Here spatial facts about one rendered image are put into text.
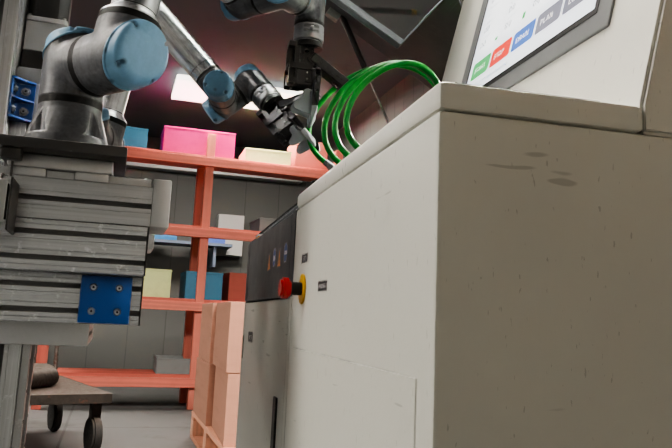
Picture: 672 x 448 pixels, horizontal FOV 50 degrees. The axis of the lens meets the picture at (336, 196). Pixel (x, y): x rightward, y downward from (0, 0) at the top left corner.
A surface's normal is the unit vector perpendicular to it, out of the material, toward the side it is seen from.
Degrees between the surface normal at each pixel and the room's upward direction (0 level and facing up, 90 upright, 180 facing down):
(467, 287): 90
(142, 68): 97
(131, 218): 90
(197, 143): 90
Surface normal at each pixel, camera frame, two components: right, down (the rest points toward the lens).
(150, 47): 0.79, 0.07
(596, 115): 0.25, -0.15
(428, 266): -0.97, -0.08
